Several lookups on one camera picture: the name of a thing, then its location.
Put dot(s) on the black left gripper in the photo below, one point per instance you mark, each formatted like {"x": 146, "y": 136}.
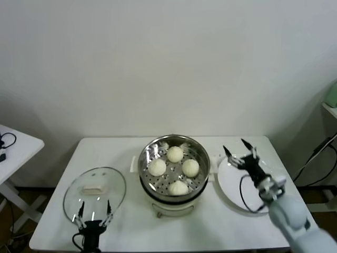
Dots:
{"x": 91, "y": 232}

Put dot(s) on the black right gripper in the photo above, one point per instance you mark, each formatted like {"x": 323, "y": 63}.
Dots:
{"x": 252, "y": 167}

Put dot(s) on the white steamed baozi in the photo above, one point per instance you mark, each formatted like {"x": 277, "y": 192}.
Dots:
{"x": 175, "y": 154}
{"x": 157, "y": 167}
{"x": 178, "y": 188}
{"x": 190, "y": 167}

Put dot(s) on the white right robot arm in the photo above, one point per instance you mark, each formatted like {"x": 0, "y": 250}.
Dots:
{"x": 289, "y": 216}

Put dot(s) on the stainless steel steamer basket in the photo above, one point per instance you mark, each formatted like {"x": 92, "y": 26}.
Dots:
{"x": 158, "y": 184}

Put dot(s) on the glass pot lid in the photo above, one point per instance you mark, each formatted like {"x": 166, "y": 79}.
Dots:
{"x": 76, "y": 184}

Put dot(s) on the white round plate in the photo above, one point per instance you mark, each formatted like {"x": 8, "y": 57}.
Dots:
{"x": 229, "y": 182}

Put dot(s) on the white electric cooker pot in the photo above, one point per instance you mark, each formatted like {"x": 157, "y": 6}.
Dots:
{"x": 171, "y": 209}

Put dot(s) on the white folding side table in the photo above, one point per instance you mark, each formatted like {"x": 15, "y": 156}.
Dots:
{"x": 23, "y": 147}

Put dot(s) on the white shelf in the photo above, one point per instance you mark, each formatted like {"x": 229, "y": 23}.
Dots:
{"x": 331, "y": 109}

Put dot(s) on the small black device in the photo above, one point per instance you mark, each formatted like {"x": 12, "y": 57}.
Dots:
{"x": 2, "y": 157}

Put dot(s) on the pale green appliance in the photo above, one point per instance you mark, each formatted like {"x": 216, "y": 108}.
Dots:
{"x": 331, "y": 95}

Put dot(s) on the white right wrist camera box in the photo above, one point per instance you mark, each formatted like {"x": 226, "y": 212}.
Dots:
{"x": 273, "y": 188}

